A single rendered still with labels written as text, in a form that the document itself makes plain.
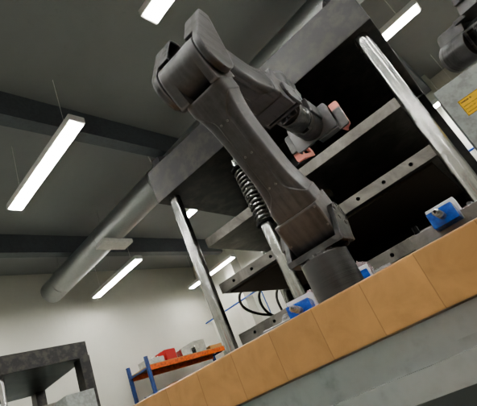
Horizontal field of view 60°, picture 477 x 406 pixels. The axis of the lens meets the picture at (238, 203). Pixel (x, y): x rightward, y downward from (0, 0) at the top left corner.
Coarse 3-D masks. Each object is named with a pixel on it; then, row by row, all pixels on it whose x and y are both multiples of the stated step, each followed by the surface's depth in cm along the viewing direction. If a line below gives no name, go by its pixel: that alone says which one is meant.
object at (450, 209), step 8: (448, 200) 69; (432, 208) 71; (440, 208) 66; (448, 208) 65; (456, 208) 67; (432, 216) 67; (440, 216) 63; (448, 216) 65; (456, 216) 65; (432, 224) 67; (440, 224) 66; (448, 224) 67
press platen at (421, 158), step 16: (416, 160) 151; (432, 160) 150; (384, 176) 157; (400, 176) 153; (448, 176) 175; (368, 192) 160; (352, 208) 163; (272, 256) 181; (240, 272) 191; (256, 272) 186; (224, 288) 195; (288, 288) 244
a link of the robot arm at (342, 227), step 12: (336, 204) 55; (336, 216) 52; (336, 228) 50; (348, 228) 52; (336, 240) 49; (348, 240) 51; (288, 252) 54; (312, 252) 51; (288, 264) 53; (300, 264) 52
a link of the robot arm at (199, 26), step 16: (192, 16) 57; (208, 16) 59; (192, 32) 53; (208, 32) 54; (176, 48) 61; (208, 48) 50; (224, 48) 55; (160, 64) 56; (224, 64) 51; (240, 64) 65; (240, 80) 64; (256, 80) 67; (272, 80) 72; (160, 96) 53; (256, 96) 69; (272, 96) 71; (256, 112) 73; (272, 112) 74
